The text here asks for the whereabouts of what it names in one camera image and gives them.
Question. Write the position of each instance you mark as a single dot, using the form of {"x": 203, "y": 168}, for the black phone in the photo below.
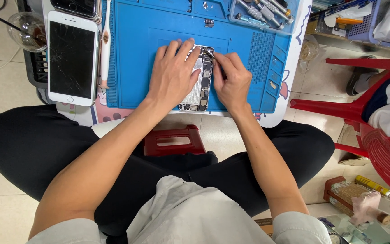
{"x": 74, "y": 6}

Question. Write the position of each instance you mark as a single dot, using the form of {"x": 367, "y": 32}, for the white cleaning brush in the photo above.
{"x": 105, "y": 47}

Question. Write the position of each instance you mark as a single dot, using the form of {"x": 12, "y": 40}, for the black plastic case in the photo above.
{"x": 36, "y": 69}

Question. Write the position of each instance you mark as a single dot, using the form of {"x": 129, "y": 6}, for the person's white shirt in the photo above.
{"x": 188, "y": 217}

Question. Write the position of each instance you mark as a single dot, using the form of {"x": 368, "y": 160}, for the blue plastic basket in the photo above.
{"x": 362, "y": 27}

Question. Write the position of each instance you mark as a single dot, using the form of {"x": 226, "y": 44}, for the pink cloth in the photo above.
{"x": 366, "y": 206}

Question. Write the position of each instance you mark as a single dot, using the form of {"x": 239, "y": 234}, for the clear plastic drink cup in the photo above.
{"x": 25, "y": 34}

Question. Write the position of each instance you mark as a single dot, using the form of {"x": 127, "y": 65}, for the small metal phone part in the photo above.
{"x": 205, "y": 4}
{"x": 209, "y": 22}

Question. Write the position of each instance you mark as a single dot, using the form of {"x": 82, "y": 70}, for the yellow glue tube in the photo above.
{"x": 372, "y": 185}

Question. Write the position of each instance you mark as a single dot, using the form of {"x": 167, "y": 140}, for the red plastic stool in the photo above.
{"x": 173, "y": 147}

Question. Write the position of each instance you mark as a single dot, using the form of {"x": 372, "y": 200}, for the small bottle with cork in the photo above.
{"x": 387, "y": 219}

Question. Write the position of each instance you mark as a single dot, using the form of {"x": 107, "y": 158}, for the small clear glass jar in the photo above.
{"x": 309, "y": 50}

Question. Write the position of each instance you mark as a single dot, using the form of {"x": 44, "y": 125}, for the silver metal tweezers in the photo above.
{"x": 210, "y": 52}

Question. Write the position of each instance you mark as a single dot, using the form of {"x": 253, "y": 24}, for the person's black trousers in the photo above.
{"x": 32, "y": 149}

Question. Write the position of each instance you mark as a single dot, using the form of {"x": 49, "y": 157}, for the white phone with cracked screen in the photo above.
{"x": 72, "y": 57}

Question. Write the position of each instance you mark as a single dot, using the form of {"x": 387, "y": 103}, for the red plastic chair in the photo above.
{"x": 384, "y": 152}

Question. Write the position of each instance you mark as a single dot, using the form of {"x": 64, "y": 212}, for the silver phone chassis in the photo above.
{"x": 200, "y": 91}

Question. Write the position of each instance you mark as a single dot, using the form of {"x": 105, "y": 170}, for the cardboard box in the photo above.
{"x": 264, "y": 226}

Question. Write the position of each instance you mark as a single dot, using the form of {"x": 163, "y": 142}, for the black drinking straw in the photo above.
{"x": 12, "y": 26}

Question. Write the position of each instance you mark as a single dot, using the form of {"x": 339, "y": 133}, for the person's left hand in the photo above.
{"x": 171, "y": 78}

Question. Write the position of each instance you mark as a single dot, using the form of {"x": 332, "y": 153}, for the silver precision screwdriver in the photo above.
{"x": 273, "y": 12}
{"x": 251, "y": 20}
{"x": 281, "y": 6}
{"x": 257, "y": 13}

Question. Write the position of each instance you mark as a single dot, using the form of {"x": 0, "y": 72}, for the clear plastic tool tray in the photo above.
{"x": 284, "y": 28}

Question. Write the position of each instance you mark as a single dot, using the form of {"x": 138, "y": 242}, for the blue silicone repair mat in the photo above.
{"x": 137, "y": 61}

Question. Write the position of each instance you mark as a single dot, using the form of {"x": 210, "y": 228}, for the person's right hand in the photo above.
{"x": 234, "y": 86}

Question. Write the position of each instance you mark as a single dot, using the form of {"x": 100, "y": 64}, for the brown woven box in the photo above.
{"x": 344, "y": 195}

